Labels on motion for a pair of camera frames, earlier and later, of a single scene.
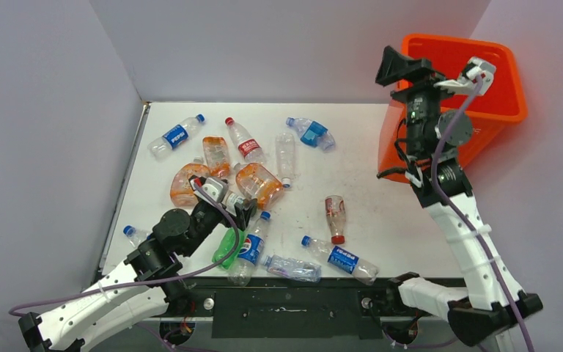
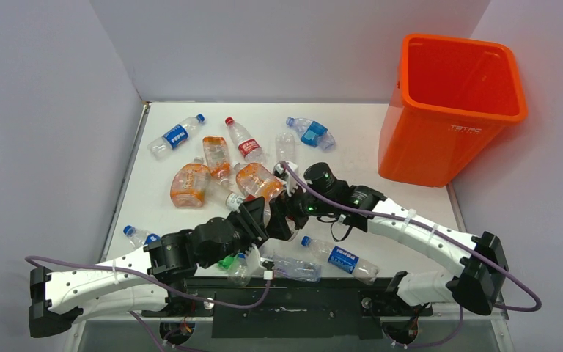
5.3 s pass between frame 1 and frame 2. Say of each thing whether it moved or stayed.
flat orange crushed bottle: stayed
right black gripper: moved
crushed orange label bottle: stayed
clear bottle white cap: stayed
